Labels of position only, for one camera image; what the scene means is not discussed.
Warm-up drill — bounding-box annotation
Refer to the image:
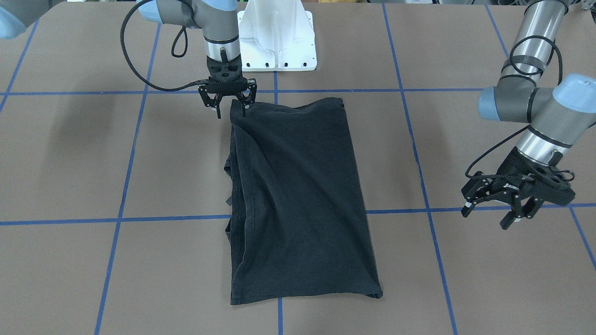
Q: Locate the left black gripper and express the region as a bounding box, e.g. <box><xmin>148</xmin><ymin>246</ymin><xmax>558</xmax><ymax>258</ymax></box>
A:
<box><xmin>461</xmin><ymin>148</ymin><xmax>576</xmax><ymax>230</ymax></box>

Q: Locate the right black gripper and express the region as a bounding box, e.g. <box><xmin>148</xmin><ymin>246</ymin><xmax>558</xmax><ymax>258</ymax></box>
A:
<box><xmin>198</xmin><ymin>59</ymin><xmax>256</xmax><ymax>119</ymax></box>

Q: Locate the black graphic t-shirt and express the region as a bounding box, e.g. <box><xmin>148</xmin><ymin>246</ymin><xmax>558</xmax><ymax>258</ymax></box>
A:
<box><xmin>225</xmin><ymin>97</ymin><xmax>383</xmax><ymax>305</ymax></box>

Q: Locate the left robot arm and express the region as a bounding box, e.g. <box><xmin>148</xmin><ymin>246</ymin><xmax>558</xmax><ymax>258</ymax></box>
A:
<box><xmin>461</xmin><ymin>0</ymin><xmax>596</xmax><ymax>229</ymax></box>

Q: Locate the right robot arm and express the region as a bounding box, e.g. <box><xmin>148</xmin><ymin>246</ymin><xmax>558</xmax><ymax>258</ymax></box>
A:
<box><xmin>119</xmin><ymin>0</ymin><xmax>257</xmax><ymax>116</ymax></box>

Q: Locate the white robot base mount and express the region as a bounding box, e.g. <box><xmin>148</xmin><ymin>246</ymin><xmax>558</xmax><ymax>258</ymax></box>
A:
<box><xmin>237</xmin><ymin>0</ymin><xmax>318</xmax><ymax>72</ymax></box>

